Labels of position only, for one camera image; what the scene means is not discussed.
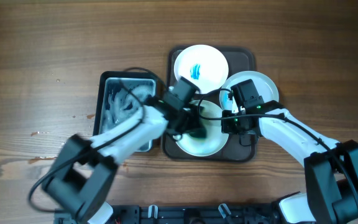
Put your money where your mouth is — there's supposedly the green yellow sponge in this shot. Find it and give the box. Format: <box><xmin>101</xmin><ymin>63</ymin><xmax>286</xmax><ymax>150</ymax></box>
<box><xmin>188</xmin><ymin>126</ymin><xmax>207</xmax><ymax>139</ymax></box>

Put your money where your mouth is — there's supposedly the white plate blue smear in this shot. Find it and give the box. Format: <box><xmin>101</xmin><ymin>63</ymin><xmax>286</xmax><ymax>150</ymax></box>
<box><xmin>222</xmin><ymin>71</ymin><xmax>279</xmax><ymax>102</ymax></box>

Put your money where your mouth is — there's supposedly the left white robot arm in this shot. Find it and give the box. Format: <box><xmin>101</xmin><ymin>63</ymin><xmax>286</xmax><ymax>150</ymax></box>
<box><xmin>41</xmin><ymin>106</ymin><xmax>206</xmax><ymax>223</ymax></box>

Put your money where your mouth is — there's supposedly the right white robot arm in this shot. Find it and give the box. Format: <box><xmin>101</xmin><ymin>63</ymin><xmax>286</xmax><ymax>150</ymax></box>
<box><xmin>222</xmin><ymin>101</ymin><xmax>358</xmax><ymax>223</ymax></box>

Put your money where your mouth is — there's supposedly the black soapy water tray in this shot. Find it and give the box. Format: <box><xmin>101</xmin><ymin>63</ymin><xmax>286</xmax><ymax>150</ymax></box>
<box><xmin>91</xmin><ymin>72</ymin><xmax>168</xmax><ymax>157</ymax></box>

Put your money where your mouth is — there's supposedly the brown serving tray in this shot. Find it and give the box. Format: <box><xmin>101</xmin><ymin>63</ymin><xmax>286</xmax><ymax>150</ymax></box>
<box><xmin>161</xmin><ymin>45</ymin><xmax>259</xmax><ymax>163</ymax></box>

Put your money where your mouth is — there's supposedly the white plate blue streak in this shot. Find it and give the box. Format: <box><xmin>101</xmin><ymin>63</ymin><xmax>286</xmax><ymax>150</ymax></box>
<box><xmin>173</xmin><ymin>45</ymin><xmax>229</xmax><ymax>95</ymax></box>

